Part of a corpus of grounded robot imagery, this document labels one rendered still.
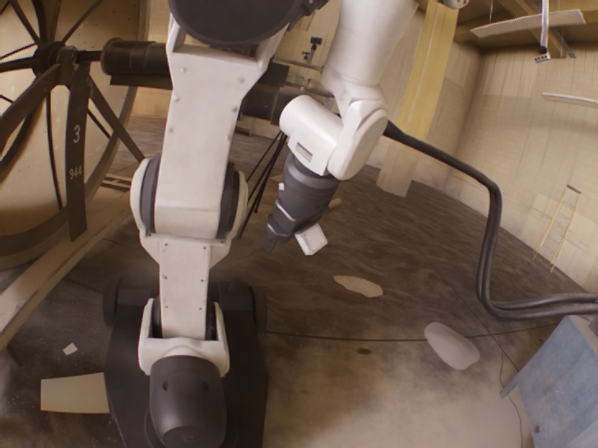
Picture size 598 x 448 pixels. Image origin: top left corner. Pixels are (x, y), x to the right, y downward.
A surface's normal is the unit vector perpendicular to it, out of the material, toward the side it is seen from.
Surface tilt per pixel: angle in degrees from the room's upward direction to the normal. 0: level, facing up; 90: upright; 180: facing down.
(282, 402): 0
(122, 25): 114
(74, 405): 0
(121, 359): 0
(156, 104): 90
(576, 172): 90
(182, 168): 72
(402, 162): 90
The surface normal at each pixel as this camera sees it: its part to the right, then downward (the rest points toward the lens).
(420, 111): 0.10, 0.41
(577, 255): -0.96, -0.20
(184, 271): 0.35, 0.36
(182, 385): 0.20, -0.90
